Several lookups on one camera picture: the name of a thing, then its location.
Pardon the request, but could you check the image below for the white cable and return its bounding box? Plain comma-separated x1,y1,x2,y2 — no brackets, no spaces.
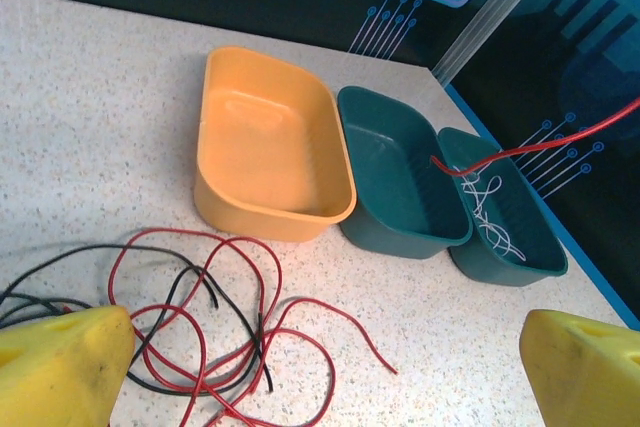
472,211,527,263
459,174,503,221

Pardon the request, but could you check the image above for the teal plastic bin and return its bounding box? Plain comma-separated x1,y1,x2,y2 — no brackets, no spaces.
437,126,570,288
337,85,474,261

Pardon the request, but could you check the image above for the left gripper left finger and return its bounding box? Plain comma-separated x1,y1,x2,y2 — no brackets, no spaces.
0,303,137,427

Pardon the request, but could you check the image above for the aluminium frame post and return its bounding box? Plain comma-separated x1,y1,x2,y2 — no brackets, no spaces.
432,0,566,86

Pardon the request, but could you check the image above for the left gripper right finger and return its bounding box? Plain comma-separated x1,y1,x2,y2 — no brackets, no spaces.
519,309,640,427

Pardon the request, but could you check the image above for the black cable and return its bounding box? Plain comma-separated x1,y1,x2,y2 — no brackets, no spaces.
0,243,220,310
0,266,274,396

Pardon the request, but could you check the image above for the orange plastic bin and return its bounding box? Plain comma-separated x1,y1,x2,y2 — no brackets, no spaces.
193,45,358,243

